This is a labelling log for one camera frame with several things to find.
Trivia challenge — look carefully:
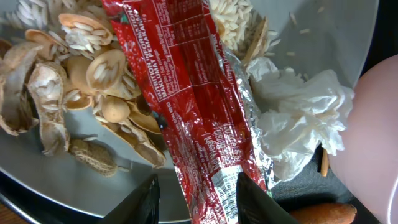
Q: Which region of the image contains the white tissue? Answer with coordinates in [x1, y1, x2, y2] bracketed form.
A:
[246, 57, 354, 182]

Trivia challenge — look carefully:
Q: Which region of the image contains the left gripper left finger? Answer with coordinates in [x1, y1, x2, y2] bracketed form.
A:
[97, 174, 160, 224]

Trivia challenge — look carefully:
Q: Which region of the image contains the orange carrot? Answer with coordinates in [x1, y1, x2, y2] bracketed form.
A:
[290, 203, 357, 224]

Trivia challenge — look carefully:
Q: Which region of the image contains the red snack wrapper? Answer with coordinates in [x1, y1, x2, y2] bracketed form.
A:
[103, 0, 269, 223]

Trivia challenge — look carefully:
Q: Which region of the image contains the pile of rice grains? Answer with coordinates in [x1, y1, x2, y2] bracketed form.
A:
[0, 0, 280, 60]

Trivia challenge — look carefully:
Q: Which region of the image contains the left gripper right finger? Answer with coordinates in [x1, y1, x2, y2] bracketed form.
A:
[236, 172, 299, 224]

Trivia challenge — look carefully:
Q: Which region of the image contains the pile of peanut shells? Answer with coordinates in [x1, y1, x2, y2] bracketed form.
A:
[1, 13, 166, 177]

